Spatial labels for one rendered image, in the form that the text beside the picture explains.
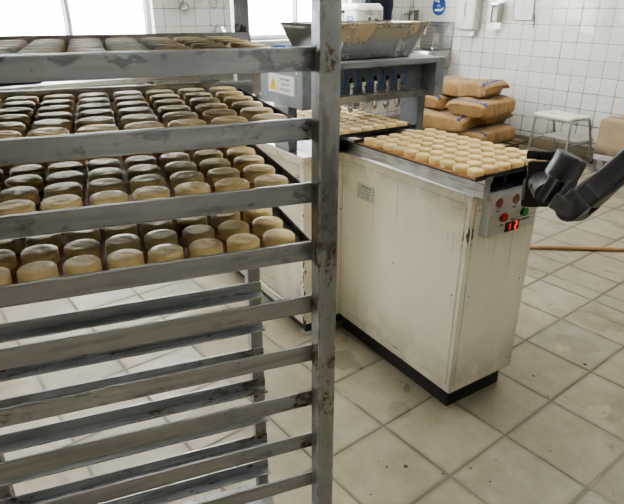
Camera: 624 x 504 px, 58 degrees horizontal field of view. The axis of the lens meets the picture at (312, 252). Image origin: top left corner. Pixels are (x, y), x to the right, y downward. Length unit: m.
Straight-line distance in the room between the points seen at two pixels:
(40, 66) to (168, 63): 0.14
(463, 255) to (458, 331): 0.29
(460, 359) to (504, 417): 0.29
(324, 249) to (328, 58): 0.26
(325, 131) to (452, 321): 1.35
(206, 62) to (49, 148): 0.21
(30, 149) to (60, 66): 0.10
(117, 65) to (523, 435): 1.85
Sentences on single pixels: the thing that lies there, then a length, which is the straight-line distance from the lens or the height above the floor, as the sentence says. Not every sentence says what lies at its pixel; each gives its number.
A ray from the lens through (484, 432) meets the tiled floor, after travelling 2.17.
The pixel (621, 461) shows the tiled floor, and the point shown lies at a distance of 2.23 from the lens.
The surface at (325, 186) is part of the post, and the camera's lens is 0.77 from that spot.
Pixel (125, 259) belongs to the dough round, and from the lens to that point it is 0.82.
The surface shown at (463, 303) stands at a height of 0.46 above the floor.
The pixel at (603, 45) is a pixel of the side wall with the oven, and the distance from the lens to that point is 6.09.
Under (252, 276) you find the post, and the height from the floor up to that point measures 0.81.
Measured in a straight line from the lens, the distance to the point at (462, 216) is 1.85.
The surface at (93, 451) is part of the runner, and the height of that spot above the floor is 0.78.
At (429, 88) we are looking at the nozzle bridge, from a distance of 2.59.
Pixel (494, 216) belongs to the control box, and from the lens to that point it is 1.87.
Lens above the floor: 1.39
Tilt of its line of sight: 24 degrees down
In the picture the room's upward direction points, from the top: straight up
